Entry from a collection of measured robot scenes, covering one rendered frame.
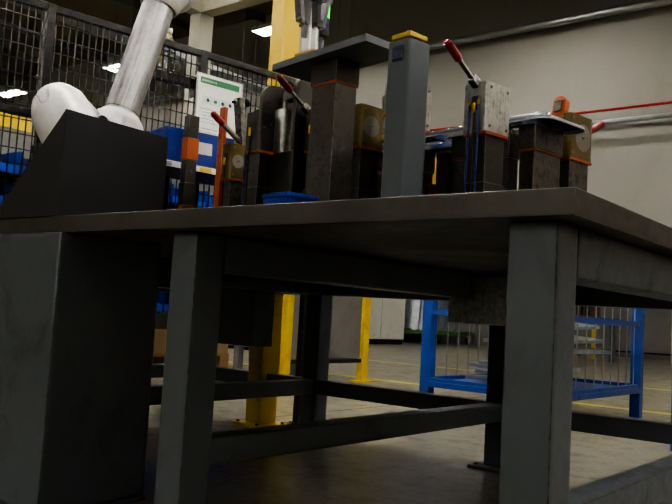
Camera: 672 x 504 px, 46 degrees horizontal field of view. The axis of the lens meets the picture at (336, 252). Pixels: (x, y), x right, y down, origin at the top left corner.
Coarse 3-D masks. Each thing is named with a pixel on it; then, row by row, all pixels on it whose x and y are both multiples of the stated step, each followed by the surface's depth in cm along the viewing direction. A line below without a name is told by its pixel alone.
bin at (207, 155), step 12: (156, 132) 297; (168, 132) 290; (180, 132) 293; (168, 144) 290; (180, 144) 293; (204, 144) 299; (216, 144) 302; (168, 156) 290; (180, 156) 293; (204, 156) 299; (216, 156) 302
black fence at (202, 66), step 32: (32, 0) 276; (32, 32) 277; (96, 32) 293; (128, 32) 300; (0, 64) 270; (96, 64) 292; (192, 64) 320; (224, 64) 331; (160, 96) 310; (256, 96) 341; (32, 128) 277; (0, 160) 269
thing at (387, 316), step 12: (372, 300) 1441; (384, 300) 1471; (396, 300) 1502; (372, 312) 1441; (384, 312) 1471; (396, 312) 1502; (372, 324) 1441; (384, 324) 1471; (396, 324) 1502; (372, 336) 1441; (384, 336) 1471; (396, 336) 1502
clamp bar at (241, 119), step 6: (234, 102) 265; (240, 102) 265; (246, 102) 269; (234, 108) 268; (240, 108) 265; (234, 114) 268; (240, 114) 265; (240, 120) 265; (240, 126) 266; (240, 132) 266; (240, 138) 268
